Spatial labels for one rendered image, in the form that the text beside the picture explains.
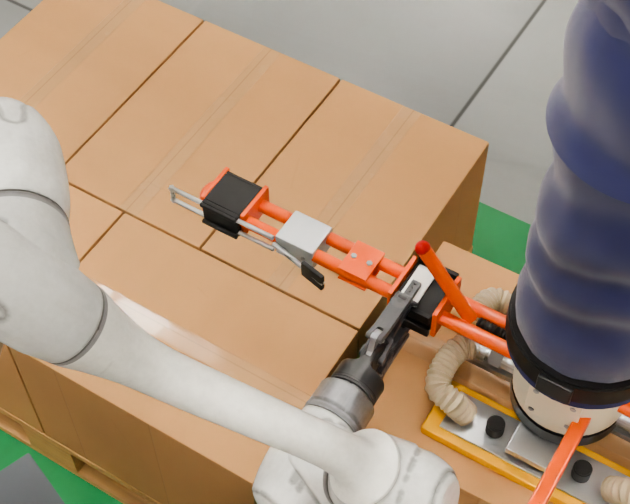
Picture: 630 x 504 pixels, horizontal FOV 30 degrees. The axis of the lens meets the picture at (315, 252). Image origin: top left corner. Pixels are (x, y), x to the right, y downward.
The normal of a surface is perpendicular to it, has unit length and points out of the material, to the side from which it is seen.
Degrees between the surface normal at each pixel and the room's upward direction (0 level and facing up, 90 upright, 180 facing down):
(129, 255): 0
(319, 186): 0
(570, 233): 76
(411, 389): 0
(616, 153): 99
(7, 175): 12
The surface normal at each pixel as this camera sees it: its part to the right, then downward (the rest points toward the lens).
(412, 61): 0.00, -0.59
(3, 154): 0.17, -0.68
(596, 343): -0.25, 0.59
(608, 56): -0.71, 0.40
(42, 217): 0.73, -0.50
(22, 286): 0.58, 0.17
